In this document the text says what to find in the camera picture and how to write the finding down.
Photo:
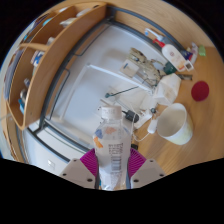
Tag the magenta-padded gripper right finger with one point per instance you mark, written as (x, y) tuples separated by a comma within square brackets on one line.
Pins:
[(148, 171)]

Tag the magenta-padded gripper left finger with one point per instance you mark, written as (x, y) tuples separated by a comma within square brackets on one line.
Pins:
[(78, 171)]

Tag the clear plastic water bottle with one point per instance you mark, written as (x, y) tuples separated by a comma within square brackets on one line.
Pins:
[(111, 150)]

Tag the small white oval device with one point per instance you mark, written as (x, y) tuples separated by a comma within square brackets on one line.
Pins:
[(152, 126)]

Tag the cream paper cup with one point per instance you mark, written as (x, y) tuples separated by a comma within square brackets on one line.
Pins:
[(176, 126)]

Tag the white power strip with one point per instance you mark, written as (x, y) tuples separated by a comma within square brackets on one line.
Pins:
[(144, 116)]

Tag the white tissue pack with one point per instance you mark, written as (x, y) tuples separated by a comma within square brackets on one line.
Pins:
[(170, 86)]

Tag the wooden shelf unit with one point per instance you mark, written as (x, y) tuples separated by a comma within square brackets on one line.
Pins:
[(43, 86)]

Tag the flat round red coaster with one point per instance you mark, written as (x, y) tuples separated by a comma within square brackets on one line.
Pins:
[(200, 91)]

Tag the white desk lamp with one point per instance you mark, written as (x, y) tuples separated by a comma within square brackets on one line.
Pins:
[(110, 72)]

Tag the small white box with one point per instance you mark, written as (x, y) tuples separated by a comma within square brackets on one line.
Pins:
[(129, 69)]

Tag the wooden robot figurine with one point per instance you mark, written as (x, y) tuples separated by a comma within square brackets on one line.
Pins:
[(143, 61)]

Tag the white red-pump lotion bottle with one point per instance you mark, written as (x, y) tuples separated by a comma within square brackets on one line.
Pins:
[(173, 55)]

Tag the small dark blue box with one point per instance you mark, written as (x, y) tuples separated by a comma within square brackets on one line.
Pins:
[(187, 56)]

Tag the small green block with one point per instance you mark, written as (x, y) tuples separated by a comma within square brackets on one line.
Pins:
[(202, 50)]

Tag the clear bent-nozzle squeeze bottle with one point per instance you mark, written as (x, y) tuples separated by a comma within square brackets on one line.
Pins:
[(151, 32)]

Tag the grey metal desk frame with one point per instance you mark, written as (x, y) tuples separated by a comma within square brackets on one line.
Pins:
[(69, 71)]

